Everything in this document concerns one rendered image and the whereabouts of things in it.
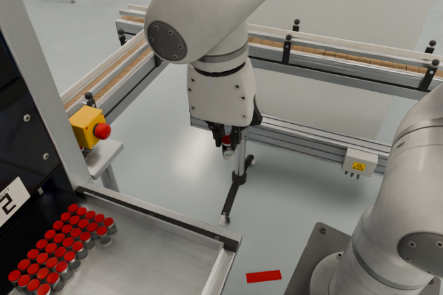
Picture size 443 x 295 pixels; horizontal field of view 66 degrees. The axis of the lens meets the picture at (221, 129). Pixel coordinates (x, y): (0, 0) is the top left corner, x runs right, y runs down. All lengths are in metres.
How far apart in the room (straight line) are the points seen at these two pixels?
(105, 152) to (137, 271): 0.36
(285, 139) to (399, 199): 1.17
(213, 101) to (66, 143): 0.40
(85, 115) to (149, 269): 0.38
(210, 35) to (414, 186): 0.25
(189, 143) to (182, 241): 1.50
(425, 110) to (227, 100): 0.25
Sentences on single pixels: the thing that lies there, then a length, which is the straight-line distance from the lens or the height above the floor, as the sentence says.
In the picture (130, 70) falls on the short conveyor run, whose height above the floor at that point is 0.93.
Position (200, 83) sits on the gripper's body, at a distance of 0.49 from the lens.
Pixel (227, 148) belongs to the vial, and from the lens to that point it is 0.60.
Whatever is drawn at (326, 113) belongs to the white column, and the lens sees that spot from 2.14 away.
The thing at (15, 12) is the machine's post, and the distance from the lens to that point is 0.67.
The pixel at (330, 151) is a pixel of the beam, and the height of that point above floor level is 0.50.
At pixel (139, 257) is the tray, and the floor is 0.88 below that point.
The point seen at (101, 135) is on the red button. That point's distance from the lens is 0.84.
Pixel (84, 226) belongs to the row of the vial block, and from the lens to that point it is 0.77.
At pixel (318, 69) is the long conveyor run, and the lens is 1.28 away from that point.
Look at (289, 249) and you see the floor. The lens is 1.78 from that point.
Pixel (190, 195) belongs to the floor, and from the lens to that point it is 1.94.
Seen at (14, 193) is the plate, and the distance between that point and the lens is 0.75.
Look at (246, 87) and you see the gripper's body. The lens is 0.48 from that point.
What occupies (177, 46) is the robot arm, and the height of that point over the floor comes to 1.37.
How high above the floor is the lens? 1.54
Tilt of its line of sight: 42 degrees down
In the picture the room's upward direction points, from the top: straight up
